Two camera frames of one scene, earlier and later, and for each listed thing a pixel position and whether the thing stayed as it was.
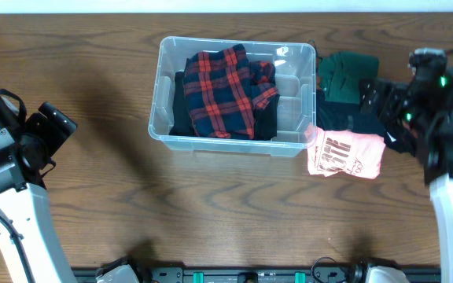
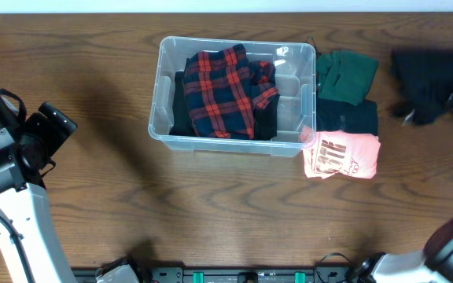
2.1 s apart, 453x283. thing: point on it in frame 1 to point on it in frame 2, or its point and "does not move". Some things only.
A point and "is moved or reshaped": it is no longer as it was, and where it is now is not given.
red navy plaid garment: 222,88 does not move
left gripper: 53,137 does not move
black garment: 394,139 is moved or reshaped
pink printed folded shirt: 334,152 does not move
